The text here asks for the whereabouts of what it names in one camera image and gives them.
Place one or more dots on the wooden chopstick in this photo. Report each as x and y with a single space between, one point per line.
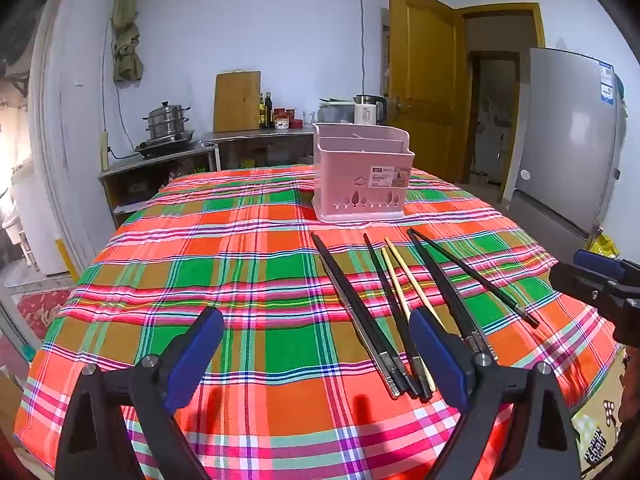
400 294
412 279

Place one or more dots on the wooden cutting board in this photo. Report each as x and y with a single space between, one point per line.
236 103

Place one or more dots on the induction cooker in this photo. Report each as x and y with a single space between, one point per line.
165 145

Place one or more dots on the green hanging cloth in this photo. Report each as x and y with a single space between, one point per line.
126 37

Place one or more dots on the steel steamer pot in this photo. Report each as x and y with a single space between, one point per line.
166 120

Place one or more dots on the silver refrigerator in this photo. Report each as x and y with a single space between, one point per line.
569 161

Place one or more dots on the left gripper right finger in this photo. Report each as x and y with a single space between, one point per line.
540 443

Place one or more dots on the wooden low shelf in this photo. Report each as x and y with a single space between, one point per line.
130 184

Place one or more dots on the dark sauce bottle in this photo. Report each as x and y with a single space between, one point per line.
268 110

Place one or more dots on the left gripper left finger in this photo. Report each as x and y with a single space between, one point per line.
94 440

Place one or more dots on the pink utensil basket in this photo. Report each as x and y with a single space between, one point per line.
361 172

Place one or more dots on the plaid tablecloth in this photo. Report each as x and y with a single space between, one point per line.
291 393

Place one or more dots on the black chopstick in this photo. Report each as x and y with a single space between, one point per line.
419 387
488 285
395 383
466 324

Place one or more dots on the wooden door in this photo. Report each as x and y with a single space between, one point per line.
429 83

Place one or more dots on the red lid jar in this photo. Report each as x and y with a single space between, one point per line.
280 119

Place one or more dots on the steel kitchen counter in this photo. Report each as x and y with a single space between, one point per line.
260 148

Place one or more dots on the white electric kettle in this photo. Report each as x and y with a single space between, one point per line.
370 110

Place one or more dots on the yellow plastic bag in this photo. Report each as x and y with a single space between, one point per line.
603 245

